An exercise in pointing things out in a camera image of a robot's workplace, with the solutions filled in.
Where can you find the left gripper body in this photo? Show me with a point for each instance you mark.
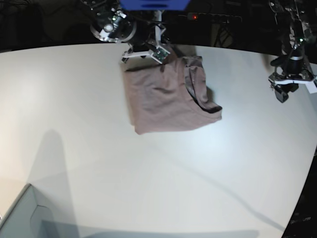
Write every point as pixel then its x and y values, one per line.
pixel 290 66

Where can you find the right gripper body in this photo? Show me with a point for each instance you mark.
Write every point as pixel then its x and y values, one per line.
pixel 144 38

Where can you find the pink t-shirt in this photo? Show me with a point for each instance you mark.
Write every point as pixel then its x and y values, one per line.
pixel 170 97

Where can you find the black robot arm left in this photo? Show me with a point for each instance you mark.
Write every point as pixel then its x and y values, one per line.
pixel 293 27

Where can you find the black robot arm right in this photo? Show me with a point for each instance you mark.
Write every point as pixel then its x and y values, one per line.
pixel 112 23

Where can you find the blue box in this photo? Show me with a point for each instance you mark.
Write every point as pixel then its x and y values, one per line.
pixel 134 5

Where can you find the black power strip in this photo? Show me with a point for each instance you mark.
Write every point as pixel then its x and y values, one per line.
pixel 214 18

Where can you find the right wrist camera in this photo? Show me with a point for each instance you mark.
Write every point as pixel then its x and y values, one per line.
pixel 159 54

